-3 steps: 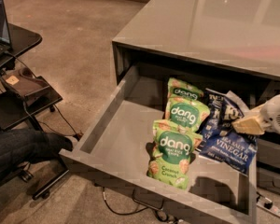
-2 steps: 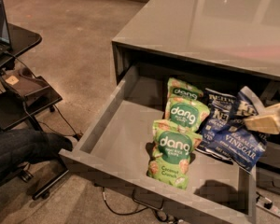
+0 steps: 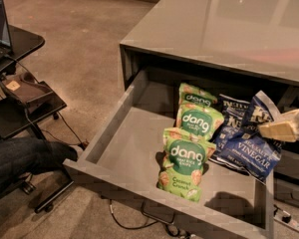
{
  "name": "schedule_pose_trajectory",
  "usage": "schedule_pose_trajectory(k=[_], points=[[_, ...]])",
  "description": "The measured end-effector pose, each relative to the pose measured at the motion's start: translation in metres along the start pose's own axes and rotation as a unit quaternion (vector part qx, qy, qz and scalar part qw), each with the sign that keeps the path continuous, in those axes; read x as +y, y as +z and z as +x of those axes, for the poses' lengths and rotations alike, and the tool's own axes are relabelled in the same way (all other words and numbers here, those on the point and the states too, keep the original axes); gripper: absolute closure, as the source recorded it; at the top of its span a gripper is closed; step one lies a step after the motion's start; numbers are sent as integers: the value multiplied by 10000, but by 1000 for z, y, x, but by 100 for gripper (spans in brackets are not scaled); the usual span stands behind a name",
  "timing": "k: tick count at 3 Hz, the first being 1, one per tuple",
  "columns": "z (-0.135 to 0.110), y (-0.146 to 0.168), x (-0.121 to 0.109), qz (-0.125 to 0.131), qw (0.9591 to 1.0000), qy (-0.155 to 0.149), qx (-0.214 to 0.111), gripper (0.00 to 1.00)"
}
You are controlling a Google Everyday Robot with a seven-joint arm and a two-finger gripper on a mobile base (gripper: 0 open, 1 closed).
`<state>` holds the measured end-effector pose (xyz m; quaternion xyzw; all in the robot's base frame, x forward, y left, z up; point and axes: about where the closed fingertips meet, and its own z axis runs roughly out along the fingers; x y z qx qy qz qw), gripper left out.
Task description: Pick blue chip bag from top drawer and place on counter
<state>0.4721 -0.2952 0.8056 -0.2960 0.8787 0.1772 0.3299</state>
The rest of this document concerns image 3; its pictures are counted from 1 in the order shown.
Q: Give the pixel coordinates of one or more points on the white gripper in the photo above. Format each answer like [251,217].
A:
[283,129]

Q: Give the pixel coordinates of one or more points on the blue kettle chip bag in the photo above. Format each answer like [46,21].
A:
[230,127]
[247,149]
[239,107]

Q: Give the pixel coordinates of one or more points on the middle green dang chip bag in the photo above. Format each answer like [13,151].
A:
[199,120]

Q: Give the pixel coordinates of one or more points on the green dang chip bag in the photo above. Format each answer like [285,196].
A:
[182,164]
[199,120]
[192,94]

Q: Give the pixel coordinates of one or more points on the grey counter cabinet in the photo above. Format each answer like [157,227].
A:
[254,37]

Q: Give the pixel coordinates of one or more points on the back green dang chip bag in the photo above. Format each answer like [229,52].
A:
[192,94]

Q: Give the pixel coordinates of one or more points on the front green dang chip bag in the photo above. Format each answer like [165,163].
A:
[182,164]

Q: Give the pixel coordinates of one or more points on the grey open top drawer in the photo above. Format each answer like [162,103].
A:
[122,162]

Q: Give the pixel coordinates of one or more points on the lower grey drawers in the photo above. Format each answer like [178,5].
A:
[286,172]

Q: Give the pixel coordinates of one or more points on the power strip on floor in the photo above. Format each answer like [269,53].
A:
[283,217]

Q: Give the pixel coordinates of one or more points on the brown device on cart shelf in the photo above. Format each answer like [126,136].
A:
[26,91]

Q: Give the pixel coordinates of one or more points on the person's leg in dark jeans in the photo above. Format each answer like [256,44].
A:
[22,155]

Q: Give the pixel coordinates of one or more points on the black rolling desk cart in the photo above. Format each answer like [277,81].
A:
[27,155]

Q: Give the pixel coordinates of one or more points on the black drawer handle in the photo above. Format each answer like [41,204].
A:
[158,212]

